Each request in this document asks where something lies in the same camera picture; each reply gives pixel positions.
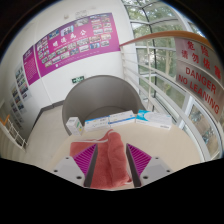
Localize wall photo display boards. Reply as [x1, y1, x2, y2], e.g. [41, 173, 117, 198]
[6, 64, 32, 129]

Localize red and white danger sign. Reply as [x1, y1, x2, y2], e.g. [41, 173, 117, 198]
[173, 36, 224, 116]

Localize green exit sign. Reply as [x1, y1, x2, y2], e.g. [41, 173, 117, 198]
[71, 75, 86, 84]

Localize white railing with orange handrail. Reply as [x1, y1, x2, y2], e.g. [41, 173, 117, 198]
[119, 30, 224, 161]

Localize small white stair railing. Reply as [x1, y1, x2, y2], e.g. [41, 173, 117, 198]
[0, 114, 28, 149]

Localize narrow magenta wall poster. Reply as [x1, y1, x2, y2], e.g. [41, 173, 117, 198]
[22, 45, 41, 86]

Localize white wall fixture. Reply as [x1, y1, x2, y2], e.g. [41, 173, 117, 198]
[75, 9, 88, 19]

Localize white and blue flat box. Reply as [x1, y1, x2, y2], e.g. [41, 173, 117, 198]
[108, 110, 137, 127]
[83, 115, 111, 132]

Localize grey tub chair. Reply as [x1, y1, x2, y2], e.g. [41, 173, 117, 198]
[61, 74, 147, 136]

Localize white and teal flat box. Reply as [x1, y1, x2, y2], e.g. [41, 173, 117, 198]
[134, 109, 173, 131]

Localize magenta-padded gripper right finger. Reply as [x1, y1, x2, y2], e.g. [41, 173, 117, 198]
[125, 143, 174, 188]

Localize small white box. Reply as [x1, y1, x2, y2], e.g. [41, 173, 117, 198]
[65, 116, 84, 136]

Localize pink towel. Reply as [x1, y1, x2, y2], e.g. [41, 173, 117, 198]
[69, 129, 133, 190]

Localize large magenta photo wall poster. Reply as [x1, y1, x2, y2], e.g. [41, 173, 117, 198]
[34, 12, 121, 78]

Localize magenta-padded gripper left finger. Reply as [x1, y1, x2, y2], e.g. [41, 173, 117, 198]
[51, 143, 100, 188]

